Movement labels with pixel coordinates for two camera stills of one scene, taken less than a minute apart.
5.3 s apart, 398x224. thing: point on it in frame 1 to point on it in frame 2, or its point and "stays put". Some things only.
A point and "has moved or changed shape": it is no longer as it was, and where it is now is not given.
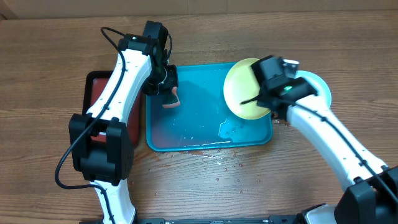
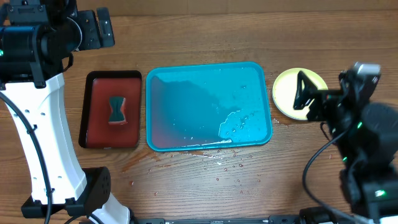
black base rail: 286,219 stays put
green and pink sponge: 171,100 has moved or changed shape
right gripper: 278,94 to 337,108
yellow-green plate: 240,83 has moved or changed shape
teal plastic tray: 204,120 stays put
